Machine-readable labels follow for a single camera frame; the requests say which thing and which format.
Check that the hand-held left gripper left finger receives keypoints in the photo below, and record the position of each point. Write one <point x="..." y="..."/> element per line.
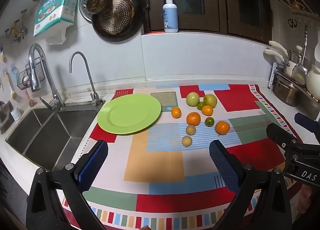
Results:
<point x="92" y="165"/>

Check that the large chrome faucet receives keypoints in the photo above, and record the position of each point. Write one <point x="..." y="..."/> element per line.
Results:
<point x="37" y="69"/>

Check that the green apple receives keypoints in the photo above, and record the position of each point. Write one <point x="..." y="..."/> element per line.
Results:
<point x="192" y="99"/>
<point x="210" y="100"/>

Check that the stainless steel pot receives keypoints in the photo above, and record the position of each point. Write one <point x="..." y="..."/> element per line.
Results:
<point x="285" y="91"/>

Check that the colourful patchwork table mat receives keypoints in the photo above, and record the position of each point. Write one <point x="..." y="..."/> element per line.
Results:
<point x="160" y="170"/>

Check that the person's right hand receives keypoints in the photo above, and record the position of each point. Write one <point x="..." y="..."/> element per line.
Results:
<point x="306" y="198"/>

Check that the dark wooden window frame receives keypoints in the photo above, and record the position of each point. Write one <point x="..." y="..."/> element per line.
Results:
<point x="215" y="4"/>

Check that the yellow-brown round fruit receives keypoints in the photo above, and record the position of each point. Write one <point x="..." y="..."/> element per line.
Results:
<point x="186" y="141"/>
<point x="190" y="130"/>

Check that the metal ladle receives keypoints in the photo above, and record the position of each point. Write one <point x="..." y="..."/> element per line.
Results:
<point x="299" y="73"/>

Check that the dark orange mandarin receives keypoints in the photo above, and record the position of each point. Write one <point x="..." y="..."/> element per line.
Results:
<point x="193" y="118"/>

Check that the small orange tangerine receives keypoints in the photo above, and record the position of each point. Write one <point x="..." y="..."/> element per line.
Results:
<point x="176" y="112"/>
<point x="207" y="110"/>

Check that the metal dish rack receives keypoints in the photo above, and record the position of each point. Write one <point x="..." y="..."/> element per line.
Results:
<point x="273" y="74"/>

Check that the green plate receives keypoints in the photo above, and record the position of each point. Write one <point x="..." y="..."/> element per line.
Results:
<point x="128" y="114"/>

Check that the thin gooseneck faucet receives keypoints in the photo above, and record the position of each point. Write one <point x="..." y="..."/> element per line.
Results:
<point x="86" y="74"/>

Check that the bright smooth orange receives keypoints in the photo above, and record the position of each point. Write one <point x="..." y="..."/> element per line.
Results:
<point x="222" y="127"/>

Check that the yellow wall hooks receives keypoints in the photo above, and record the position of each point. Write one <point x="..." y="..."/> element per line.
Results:
<point x="16" y="28"/>

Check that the black scissors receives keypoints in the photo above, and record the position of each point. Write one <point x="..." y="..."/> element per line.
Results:
<point x="292" y="23"/>

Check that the black frying pan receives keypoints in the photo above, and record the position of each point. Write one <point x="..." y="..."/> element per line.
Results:
<point x="136" y="22"/>

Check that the teal paper towel pack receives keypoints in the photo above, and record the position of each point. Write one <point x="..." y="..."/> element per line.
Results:
<point x="53" y="9"/>

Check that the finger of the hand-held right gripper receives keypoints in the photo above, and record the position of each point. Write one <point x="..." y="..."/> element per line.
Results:
<point x="306" y="122"/>
<point x="277" y="133"/>

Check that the white pump bottle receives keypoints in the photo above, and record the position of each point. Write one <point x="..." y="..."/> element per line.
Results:
<point x="170" y="17"/>

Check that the green mandarin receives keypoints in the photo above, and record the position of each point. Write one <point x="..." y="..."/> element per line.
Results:
<point x="209" y="121"/>

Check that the stainless steel sink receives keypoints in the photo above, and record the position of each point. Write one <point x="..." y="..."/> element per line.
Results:
<point x="50" y="137"/>

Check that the white cup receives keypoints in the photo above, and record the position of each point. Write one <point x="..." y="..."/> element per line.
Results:
<point x="16" y="114"/>

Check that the white ceramic jug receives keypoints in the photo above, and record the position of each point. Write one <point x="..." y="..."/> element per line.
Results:
<point x="313" y="81"/>

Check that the copper perforated strainer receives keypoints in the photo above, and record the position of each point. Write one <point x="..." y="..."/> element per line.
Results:
<point x="115" y="18"/>

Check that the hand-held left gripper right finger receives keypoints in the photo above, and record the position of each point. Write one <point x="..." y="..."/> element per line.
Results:
<point x="223" y="167"/>

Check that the small dark green citrus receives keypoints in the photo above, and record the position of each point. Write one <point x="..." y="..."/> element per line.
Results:
<point x="200" y="106"/>

